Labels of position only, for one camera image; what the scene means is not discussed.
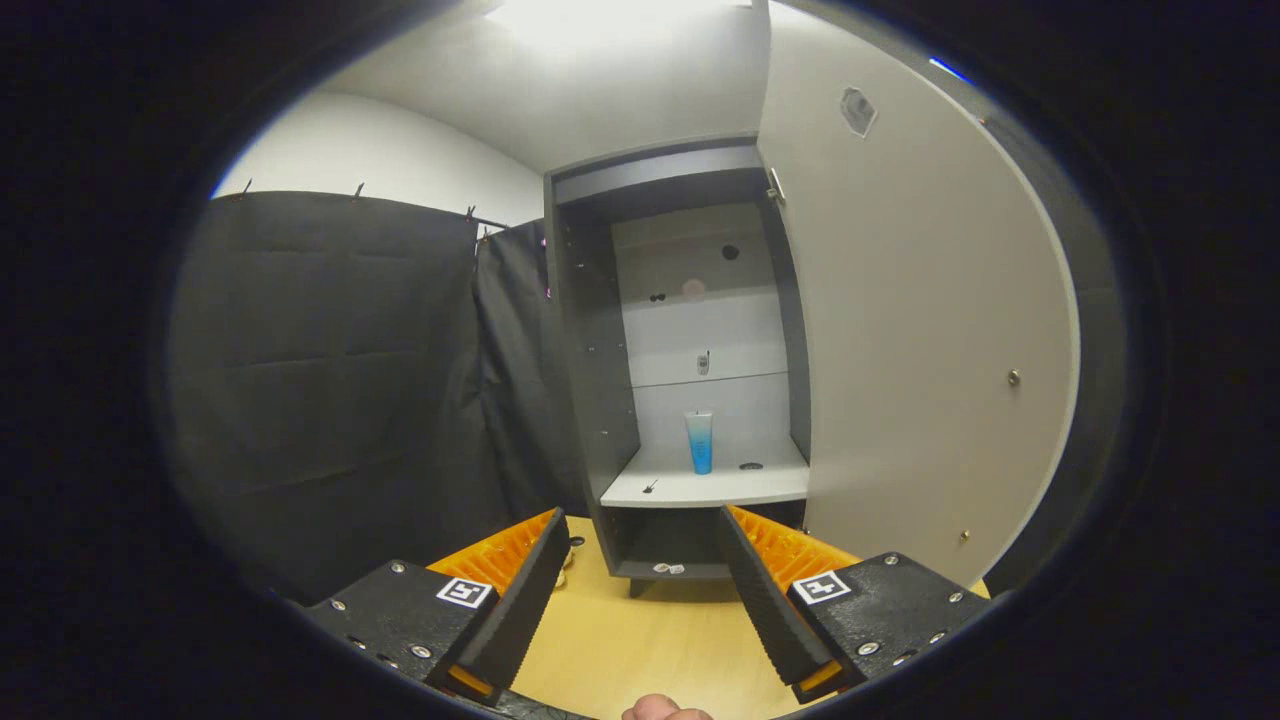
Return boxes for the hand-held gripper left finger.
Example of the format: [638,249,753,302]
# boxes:
[300,507,571,707]

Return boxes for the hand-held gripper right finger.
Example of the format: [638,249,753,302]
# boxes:
[716,505,996,704]

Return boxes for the white and blue tube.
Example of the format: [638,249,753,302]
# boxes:
[685,410,715,475]

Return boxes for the beige cabinet door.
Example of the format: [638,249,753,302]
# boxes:
[755,0,1083,593]

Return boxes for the black backdrop cloth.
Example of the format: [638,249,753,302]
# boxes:
[165,190,591,606]

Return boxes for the wide ceiling light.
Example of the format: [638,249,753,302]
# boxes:
[490,0,751,51]

